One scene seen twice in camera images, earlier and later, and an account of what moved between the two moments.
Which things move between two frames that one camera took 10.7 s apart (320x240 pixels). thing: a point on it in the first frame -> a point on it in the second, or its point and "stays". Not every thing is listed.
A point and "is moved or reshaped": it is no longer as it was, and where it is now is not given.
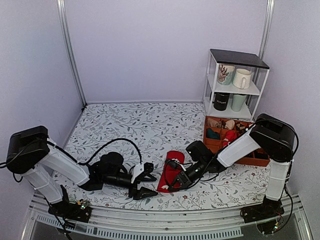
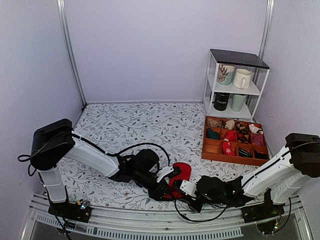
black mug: x=220 y=100 stays
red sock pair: x=169 y=173 is moved or reshaped
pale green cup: x=237 y=102 stays
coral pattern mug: x=226 y=72 stays
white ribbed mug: x=241 y=78 stays
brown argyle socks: x=240 y=127 stays
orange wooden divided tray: x=218 y=131 stays
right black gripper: x=184 y=179 -> x=188 y=200
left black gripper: x=138 y=194 -> x=156 y=194
